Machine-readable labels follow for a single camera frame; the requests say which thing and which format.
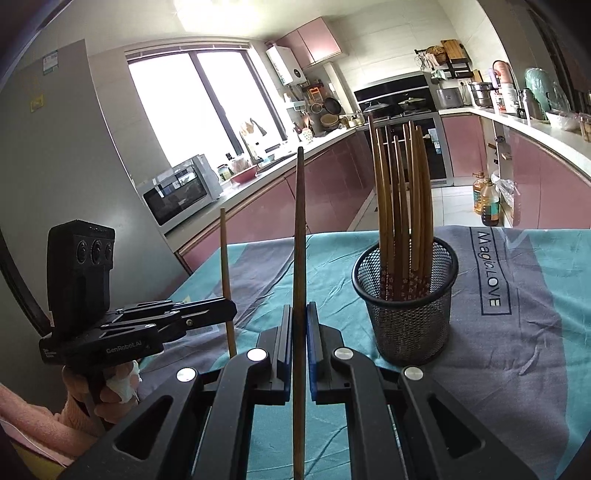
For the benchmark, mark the steel thermos flask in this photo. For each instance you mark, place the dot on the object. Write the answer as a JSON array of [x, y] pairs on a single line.
[[530, 106]]

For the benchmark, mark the person's left hand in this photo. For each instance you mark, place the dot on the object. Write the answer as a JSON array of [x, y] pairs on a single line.
[[111, 401]]

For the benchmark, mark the black frying pan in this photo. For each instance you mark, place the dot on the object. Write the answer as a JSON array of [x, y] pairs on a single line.
[[332, 106]]

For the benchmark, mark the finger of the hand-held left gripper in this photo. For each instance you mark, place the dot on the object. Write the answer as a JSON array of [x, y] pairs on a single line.
[[184, 308], [175, 325]]

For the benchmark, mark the pink base cabinet run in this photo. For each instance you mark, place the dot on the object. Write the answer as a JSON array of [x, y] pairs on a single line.
[[268, 203], [545, 184]]

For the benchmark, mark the person's left forearm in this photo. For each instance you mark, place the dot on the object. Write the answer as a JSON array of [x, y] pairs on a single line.
[[37, 420]]

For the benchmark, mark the white kitchen countertop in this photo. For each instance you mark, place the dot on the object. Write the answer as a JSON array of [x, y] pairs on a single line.
[[531, 134]]

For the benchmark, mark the glass jar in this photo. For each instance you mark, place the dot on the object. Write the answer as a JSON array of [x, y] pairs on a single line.
[[585, 129]]

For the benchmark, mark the black mesh holder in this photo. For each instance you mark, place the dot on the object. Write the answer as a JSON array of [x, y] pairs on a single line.
[[406, 323]]

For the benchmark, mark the grey refrigerator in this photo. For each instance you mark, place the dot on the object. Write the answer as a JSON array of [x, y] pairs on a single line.
[[69, 161]]

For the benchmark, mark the white toaster oven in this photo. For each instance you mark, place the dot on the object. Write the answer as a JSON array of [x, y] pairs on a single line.
[[184, 191]]

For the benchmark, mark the large kitchen window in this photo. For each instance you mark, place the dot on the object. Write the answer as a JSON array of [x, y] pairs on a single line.
[[175, 115]]

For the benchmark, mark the silver countertop appliance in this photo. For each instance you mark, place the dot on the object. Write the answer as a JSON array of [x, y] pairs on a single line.
[[449, 98]]

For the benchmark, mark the pink wall cabinet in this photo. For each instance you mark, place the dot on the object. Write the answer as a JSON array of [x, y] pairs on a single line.
[[318, 41]]

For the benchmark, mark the teal grey printed tablecloth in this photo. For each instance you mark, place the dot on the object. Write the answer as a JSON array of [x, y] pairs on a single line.
[[531, 346]]

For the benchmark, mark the white water heater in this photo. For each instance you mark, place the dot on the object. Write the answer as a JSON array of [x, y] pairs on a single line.
[[286, 67]]

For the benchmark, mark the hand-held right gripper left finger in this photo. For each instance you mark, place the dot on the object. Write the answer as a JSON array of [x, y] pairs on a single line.
[[285, 355]]

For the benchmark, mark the wooden cutting board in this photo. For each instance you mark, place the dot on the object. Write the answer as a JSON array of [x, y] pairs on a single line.
[[455, 50]]

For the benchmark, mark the pink bowl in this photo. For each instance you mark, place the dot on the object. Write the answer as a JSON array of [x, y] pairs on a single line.
[[244, 174]]

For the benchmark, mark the white bowl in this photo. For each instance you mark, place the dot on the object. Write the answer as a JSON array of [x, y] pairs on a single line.
[[562, 121]]

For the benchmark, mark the black wall rack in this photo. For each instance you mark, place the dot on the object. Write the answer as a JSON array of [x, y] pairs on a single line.
[[459, 70]]

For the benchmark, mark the black range hood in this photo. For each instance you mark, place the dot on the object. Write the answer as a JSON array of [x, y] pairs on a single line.
[[397, 85]]

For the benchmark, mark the dark cooking pot with lid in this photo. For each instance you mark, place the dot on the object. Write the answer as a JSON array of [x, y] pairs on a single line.
[[412, 105], [375, 110]]

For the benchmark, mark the bunch of wooden chopsticks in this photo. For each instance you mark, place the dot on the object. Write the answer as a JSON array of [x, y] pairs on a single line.
[[401, 207]]

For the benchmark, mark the clear plastic bag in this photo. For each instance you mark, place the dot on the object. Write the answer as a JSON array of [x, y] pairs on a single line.
[[504, 189]]

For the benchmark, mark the red-tipped wooden chopstick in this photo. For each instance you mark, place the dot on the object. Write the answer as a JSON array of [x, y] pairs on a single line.
[[300, 230], [225, 258]]

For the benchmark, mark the pink electric kettle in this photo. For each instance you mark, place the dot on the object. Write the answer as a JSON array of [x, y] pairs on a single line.
[[504, 76]]

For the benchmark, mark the steel steamer pot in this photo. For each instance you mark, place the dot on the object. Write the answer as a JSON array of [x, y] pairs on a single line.
[[481, 94]]

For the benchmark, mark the dark sauce bottle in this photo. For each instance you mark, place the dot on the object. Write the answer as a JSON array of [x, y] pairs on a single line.
[[491, 207]]

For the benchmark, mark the black built-in oven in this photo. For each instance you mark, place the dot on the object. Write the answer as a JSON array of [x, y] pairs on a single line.
[[438, 152]]

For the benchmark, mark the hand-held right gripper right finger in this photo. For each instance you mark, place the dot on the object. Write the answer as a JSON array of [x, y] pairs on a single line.
[[314, 355]]

